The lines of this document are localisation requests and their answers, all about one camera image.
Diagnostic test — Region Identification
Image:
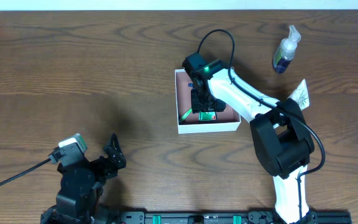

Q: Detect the green Dettol soap box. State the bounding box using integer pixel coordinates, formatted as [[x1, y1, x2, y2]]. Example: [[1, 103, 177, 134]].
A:
[[198, 112, 217, 121]]

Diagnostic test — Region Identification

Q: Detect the green white toothbrush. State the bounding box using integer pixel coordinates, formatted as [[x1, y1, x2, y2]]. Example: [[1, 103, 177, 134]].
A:
[[178, 108, 192, 123]]

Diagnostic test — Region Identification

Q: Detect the white leaf-print lotion tube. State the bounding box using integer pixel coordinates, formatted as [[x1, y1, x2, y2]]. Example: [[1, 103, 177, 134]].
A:
[[289, 79, 310, 110]]

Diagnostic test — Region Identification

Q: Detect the clear pump soap bottle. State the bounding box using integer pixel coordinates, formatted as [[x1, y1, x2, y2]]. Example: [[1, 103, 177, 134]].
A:
[[272, 25, 301, 73]]

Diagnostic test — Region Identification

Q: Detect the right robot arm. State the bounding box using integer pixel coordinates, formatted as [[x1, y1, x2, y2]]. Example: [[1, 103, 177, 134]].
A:
[[182, 52, 318, 223]]

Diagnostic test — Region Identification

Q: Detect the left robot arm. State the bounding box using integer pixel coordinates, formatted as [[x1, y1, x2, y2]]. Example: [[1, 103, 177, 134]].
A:
[[40, 133, 126, 224]]

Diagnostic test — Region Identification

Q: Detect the white box with pink interior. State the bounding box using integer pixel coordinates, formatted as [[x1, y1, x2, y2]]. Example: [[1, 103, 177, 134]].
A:
[[175, 69, 241, 134]]

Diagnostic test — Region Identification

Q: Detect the black mounting rail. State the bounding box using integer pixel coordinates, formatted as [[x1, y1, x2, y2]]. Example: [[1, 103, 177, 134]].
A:
[[113, 210, 352, 224]]

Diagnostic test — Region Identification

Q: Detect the left black cable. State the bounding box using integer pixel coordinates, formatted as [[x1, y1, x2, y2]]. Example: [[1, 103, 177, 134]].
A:
[[0, 157, 52, 198]]

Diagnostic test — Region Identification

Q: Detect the black cable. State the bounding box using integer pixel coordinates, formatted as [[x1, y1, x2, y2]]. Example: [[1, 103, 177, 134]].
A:
[[0, 157, 52, 198], [196, 29, 326, 224]]

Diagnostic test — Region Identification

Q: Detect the right black cable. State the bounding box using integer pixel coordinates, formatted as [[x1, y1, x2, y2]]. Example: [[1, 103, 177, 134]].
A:
[[196, 29, 326, 224]]

